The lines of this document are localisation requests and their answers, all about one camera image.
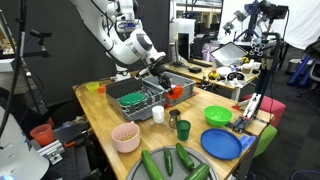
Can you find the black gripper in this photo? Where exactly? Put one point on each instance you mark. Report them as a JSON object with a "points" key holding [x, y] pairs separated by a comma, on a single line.
{"points": [[160, 72]]}

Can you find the small red bowl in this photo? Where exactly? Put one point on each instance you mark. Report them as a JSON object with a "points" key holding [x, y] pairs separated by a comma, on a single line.
{"points": [[176, 92]]}

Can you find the silver metal jug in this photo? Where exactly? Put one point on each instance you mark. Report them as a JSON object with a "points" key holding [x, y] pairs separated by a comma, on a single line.
{"points": [[174, 120]]}

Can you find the bright green plastic bowl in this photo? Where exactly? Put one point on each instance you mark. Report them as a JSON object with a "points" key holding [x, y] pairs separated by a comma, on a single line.
{"points": [[218, 116]]}

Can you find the small yellow-green bowl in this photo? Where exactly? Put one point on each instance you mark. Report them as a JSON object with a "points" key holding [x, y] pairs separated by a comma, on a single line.
{"points": [[92, 86]]}

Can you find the gray plastic bin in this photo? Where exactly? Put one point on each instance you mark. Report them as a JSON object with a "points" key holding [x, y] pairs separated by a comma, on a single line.
{"points": [[185, 83]]}

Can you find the wooden office desk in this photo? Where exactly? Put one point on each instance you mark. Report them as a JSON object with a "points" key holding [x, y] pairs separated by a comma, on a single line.
{"points": [[181, 70]]}

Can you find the white plastic cup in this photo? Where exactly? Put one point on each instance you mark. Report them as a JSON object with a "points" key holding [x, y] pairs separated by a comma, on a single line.
{"points": [[158, 115]]}

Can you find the black power adapter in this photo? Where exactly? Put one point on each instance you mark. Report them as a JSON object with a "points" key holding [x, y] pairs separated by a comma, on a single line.
{"points": [[195, 70]]}

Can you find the green plastic plate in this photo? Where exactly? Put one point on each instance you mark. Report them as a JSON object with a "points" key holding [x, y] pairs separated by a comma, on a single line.
{"points": [[132, 99]]}

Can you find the black keyboard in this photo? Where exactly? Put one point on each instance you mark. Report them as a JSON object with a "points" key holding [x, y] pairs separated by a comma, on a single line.
{"points": [[200, 62]]}

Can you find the black computer monitor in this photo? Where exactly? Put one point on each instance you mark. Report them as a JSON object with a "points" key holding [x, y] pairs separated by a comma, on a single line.
{"points": [[183, 46]]}

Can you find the silver and gray dish rack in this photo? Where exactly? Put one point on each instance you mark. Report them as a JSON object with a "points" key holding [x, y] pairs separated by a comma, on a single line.
{"points": [[133, 113]]}

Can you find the yellow toy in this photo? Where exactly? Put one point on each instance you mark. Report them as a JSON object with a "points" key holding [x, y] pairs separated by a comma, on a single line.
{"points": [[213, 75]]}

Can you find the dark green plastic cup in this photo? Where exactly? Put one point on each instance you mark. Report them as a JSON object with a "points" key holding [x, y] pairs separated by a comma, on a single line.
{"points": [[183, 131]]}

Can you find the white round dish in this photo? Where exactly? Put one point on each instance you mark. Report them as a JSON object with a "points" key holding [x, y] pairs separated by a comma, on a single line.
{"points": [[223, 71]]}

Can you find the peanuts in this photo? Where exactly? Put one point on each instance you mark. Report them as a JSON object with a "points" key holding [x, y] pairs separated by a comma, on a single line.
{"points": [[127, 136]]}

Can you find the white storage box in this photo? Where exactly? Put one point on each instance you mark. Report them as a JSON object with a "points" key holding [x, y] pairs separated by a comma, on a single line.
{"points": [[183, 25]]}

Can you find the small orange cup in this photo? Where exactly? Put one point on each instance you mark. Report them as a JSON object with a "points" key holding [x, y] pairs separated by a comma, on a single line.
{"points": [[101, 89]]}

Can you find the clear plastic box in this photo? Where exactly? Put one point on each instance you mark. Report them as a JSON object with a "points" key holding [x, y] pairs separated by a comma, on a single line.
{"points": [[230, 62]]}

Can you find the white headset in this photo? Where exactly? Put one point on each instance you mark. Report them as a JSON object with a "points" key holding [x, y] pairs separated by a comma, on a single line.
{"points": [[236, 76]]}

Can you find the green cucumber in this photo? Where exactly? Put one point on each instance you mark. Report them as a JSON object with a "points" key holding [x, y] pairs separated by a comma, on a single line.
{"points": [[151, 165], [198, 172], [185, 156], [168, 161]]}

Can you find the gray laptop lid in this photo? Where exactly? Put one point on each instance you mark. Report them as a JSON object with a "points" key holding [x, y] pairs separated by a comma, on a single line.
{"points": [[230, 50]]}

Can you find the blue plastic plate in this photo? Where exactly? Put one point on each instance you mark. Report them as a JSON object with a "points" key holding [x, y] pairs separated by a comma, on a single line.
{"points": [[221, 144]]}

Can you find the round gray tray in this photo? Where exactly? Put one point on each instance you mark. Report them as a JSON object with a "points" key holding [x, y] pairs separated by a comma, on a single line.
{"points": [[176, 173]]}

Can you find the pink stool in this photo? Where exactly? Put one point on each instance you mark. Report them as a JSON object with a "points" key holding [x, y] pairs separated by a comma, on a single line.
{"points": [[275, 106]]}

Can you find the green chair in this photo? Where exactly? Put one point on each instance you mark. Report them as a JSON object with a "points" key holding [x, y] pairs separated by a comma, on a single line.
{"points": [[266, 138]]}

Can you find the black side cart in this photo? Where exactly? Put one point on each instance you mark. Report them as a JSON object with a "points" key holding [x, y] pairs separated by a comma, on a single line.
{"points": [[75, 160]]}

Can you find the large orange cup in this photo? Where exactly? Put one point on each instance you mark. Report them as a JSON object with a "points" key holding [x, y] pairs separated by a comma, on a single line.
{"points": [[41, 135]]}

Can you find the black extrusion camera stand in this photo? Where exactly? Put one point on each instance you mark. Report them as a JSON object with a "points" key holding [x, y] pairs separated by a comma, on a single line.
{"points": [[251, 106]]}

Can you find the blue camera tripod rig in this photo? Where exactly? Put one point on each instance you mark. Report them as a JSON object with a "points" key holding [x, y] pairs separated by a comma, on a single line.
{"points": [[253, 13]]}

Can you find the aluminium bracket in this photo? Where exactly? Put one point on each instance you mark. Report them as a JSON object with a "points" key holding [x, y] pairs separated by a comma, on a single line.
{"points": [[51, 151]]}

